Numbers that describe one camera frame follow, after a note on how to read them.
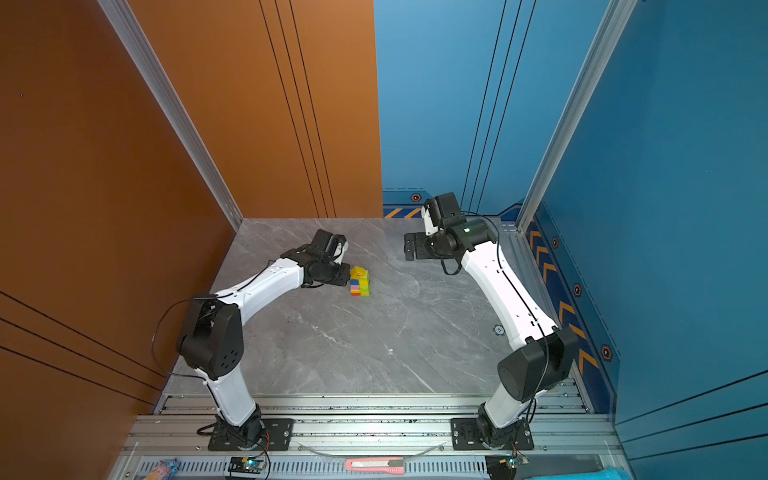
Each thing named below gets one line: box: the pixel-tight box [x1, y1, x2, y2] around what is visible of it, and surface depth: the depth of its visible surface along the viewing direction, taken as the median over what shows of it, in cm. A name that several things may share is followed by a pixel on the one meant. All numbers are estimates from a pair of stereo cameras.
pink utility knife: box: [345, 458, 405, 475], surface depth 71 cm
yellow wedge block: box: [350, 266, 368, 280], surface depth 95 cm
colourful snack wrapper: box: [145, 457, 180, 480], surface depth 69 cm
